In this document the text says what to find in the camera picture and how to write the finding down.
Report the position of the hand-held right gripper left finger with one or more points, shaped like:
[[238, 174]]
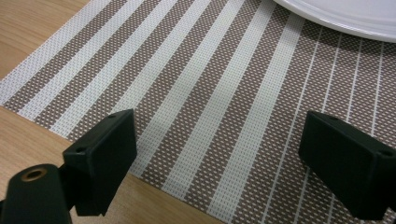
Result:
[[99, 161]]

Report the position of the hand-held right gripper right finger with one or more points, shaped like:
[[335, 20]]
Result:
[[345, 168]]

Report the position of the brown white striped woven placemat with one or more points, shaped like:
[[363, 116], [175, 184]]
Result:
[[218, 102]]

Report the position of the white plate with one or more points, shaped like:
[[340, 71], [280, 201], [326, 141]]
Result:
[[345, 14]]

